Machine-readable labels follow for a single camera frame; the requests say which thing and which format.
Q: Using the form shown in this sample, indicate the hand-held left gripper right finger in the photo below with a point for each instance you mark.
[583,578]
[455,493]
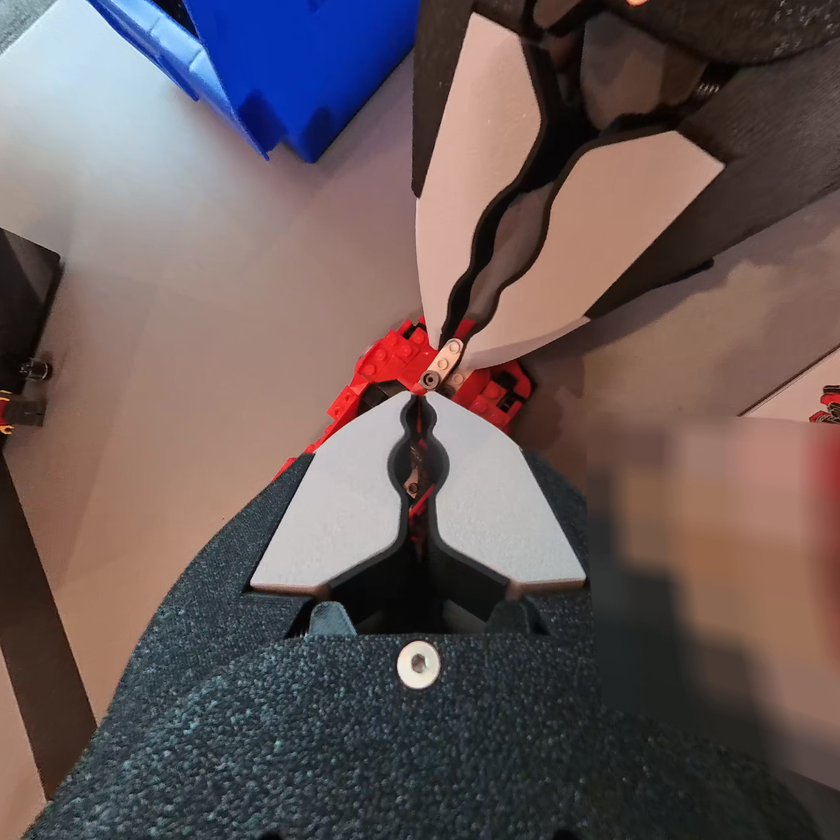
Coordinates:
[505,518]

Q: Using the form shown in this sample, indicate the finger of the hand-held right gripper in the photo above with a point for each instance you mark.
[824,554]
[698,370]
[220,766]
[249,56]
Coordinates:
[623,223]
[479,144]

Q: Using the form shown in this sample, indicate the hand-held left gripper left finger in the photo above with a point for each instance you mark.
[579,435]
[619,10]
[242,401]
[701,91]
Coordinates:
[328,512]

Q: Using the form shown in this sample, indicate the red brick toy car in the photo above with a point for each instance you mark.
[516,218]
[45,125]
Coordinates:
[394,358]

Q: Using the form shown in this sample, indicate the small grey brick plate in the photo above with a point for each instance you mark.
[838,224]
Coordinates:
[449,358]

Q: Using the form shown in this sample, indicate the blue plastic bin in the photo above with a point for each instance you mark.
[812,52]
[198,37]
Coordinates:
[282,72]

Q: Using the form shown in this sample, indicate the building instruction booklet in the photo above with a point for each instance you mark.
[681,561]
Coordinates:
[787,392]

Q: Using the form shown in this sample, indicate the black toy car box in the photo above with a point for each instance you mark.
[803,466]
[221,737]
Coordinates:
[23,308]

